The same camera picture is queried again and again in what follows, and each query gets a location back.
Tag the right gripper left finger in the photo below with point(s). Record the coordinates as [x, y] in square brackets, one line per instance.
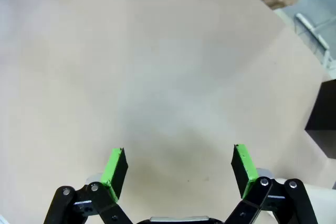
[115, 171]

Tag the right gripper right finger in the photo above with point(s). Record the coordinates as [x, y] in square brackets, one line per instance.
[241, 169]

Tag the black open box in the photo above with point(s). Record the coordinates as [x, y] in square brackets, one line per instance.
[325, 108]

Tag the white metal table leg frame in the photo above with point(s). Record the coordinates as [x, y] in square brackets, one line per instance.
[319, 37]

